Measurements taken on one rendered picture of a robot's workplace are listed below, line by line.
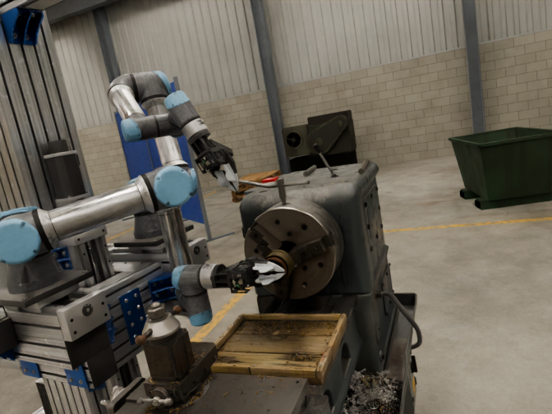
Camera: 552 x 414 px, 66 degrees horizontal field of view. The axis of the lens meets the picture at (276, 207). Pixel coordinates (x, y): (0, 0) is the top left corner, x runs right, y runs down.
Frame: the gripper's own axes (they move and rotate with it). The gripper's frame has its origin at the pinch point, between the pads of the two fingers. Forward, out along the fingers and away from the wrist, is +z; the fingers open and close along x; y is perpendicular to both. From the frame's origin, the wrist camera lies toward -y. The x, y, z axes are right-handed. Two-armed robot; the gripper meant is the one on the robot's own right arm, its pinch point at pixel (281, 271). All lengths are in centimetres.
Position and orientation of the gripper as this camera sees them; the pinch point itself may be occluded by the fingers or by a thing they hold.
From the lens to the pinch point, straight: 125.7
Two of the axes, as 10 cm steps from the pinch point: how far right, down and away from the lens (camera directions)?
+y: -3.6, 2.5, -9.0
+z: 9.2, -0.9, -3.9
